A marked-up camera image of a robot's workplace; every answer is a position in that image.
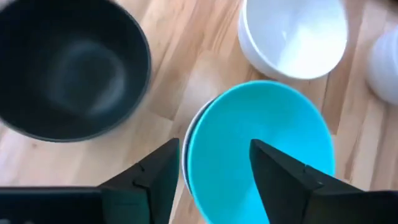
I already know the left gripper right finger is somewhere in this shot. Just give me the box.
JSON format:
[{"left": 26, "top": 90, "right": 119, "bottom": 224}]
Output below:
[{"left": 249, "top": 139, "right": 364, "bottom": 224}]

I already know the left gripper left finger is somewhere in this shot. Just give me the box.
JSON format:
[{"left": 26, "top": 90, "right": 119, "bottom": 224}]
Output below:
[{"left": 99, "top": 138, "right": 181, "bottom": 224}]

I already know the turquoise bowl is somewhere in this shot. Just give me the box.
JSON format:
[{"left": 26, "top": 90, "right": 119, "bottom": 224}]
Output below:
[{"left": 186, "top": 80, "right": 336, "bottom": 224}]

